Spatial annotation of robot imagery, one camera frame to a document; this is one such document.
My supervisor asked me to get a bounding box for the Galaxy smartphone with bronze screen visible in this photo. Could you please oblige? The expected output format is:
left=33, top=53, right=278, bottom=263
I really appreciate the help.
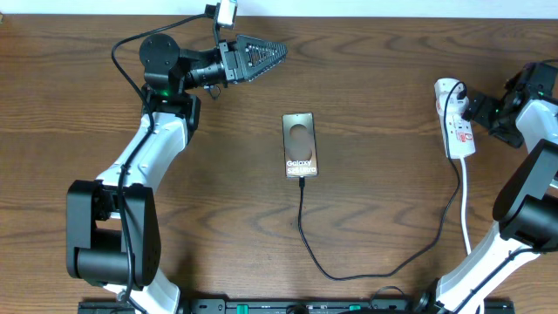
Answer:
left=282, top=113, right=318, bottom=178

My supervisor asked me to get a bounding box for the black USB charging cable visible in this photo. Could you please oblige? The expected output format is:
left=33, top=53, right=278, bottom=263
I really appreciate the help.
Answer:
left=297, top=80, right=468, bottom=282

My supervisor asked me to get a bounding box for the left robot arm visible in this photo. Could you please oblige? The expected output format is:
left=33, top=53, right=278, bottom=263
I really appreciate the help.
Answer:
left=66, top=33, right=288, bottom=313

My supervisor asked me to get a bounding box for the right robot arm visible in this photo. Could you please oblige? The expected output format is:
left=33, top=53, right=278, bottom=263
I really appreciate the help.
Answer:
left=411, top=59, right=557, bottom=313

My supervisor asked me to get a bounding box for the black USB charger plug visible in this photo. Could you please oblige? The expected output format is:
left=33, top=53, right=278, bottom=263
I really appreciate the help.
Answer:
left=457, top=88, right=467, bottom=99

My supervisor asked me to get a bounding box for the white power strip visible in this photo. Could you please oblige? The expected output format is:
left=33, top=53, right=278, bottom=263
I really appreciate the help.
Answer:
left=434, top=78, right=475, bottom=160

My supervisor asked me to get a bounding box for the white power strip cord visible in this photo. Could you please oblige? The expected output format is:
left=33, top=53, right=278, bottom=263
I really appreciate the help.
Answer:
left=459, top=157, right=486, bottom=314

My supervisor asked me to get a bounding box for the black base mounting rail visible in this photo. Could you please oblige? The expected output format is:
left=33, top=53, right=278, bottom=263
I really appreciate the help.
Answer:
left=77, top=297, right=516, bottom=314

